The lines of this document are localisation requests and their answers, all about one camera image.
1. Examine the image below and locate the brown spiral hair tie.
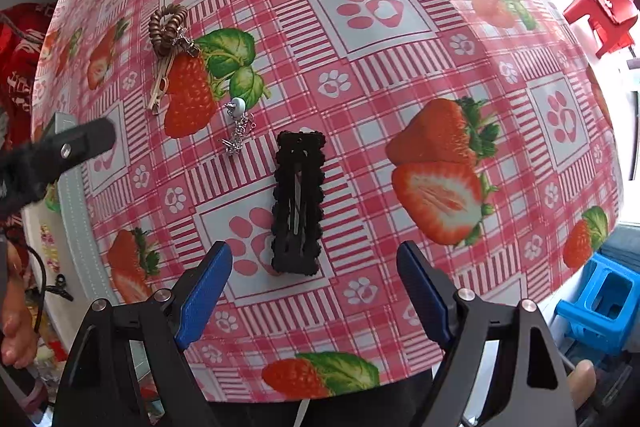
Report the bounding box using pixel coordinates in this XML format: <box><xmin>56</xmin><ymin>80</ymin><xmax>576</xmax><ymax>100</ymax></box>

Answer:
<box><xmin>148</xmin><ymin>5</ymin><xmax>190</xmax><ymax>56</ymax></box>

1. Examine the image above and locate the silver chain with bead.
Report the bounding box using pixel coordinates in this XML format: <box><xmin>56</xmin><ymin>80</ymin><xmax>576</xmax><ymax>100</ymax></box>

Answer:
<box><xmin>221</xmin><ymin>97</ymin><xmax>261</xmax><ymax>158</ymax></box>

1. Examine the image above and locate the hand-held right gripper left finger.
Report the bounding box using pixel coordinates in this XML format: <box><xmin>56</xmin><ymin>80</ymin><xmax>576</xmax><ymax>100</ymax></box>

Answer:
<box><xmin>52</xmin><ymin>241</ymin><xmax>234</xmax><ymax>427</ymax></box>

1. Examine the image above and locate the red printed blanket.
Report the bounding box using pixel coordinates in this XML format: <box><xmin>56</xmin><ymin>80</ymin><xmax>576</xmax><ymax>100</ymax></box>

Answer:
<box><xmin>0</xmin><ymin>4</ymin><xmax>58</xmax><ymax>148</ymax></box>

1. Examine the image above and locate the person's left hand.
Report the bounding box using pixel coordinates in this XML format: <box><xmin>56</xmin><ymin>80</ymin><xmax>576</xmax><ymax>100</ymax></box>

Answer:
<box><xmin>0</xmin><ymin>242</ymin><xmax>40</xmax><ymax>368</ymax></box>

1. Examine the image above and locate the person's foot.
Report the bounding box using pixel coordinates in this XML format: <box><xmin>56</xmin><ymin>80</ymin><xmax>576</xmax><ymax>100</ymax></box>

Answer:
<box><xmin>569</xmin><ymin>359</ymin><xmax>597</xmax><ymax>409</ymax></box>

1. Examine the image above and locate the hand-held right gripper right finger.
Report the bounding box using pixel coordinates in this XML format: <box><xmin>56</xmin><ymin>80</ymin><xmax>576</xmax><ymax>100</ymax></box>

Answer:
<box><xmin>396</xmin><ymin>241</ymin><xmax>583</xmax><ymax>427</ymax></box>

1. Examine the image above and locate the grey jewelry box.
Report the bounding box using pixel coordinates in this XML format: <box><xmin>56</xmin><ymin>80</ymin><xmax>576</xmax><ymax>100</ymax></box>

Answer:
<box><xmin>20</xmin><ymin>112</ymin><xmax>121</xmax><ymax>368</ymax></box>

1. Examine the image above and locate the blue plastic stool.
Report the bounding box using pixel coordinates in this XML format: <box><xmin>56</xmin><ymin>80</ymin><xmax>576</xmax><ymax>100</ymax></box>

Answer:
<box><xmin>552</xmin><ymin>252</ymin><xmax>640</xmax><ymax>358</ymax></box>

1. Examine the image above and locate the black snap hair clip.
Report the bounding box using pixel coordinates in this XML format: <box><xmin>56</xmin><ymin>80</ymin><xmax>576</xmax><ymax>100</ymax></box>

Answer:
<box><xmin>270</xmin><ymin>130</ymin><xmax>327</xmax><ymax>277</ymax></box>

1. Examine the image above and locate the beige hair clip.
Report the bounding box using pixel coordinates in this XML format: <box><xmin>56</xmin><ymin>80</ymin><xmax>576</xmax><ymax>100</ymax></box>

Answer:
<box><xmin>149</xmin><ymin>52</ymin><xmax>176</xmax><ymax>115</ymax></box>

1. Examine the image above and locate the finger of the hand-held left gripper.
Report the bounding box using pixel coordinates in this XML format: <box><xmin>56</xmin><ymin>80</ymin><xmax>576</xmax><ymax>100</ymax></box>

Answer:
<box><xmin>0</xmin><ymin>117</ymin><xmax>117</xmax><ymax>218</ymax></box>

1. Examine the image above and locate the red plastic chair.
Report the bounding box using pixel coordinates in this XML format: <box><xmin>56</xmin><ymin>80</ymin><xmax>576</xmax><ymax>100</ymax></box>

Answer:
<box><xmin>555</xmin><ymin>0</ymin><xmax>640</xmax><ymax>60</ymax></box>

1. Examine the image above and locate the strawberry printed pink tablecloth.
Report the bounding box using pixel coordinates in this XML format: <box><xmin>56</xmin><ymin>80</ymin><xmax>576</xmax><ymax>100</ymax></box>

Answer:
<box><xmin>30</xmin><ymin>0</ymin><xmax>626</xmax><ymax>403</ymax></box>

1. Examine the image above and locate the thin silver chain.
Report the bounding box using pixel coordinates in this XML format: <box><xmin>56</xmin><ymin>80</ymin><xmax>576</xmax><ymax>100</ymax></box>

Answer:
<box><xmin>175</xmin><ymin>29</ymin><xmax>202</xmax><ymax>58</ymax></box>

